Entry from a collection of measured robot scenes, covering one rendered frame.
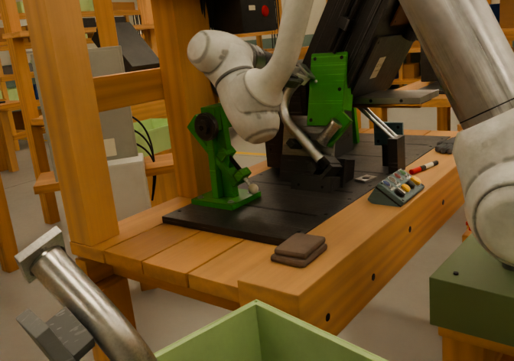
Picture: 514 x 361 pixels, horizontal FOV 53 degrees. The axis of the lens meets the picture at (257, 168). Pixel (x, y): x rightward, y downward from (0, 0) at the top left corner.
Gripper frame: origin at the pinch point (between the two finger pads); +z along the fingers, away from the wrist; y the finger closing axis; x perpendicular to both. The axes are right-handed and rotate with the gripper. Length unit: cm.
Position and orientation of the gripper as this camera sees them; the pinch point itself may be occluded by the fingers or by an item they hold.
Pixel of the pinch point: (297, 75)
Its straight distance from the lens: 152.2
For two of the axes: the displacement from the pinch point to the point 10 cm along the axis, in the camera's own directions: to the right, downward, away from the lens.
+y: -5.0, -7.7, 3.9
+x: -6.1, 6.4, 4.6
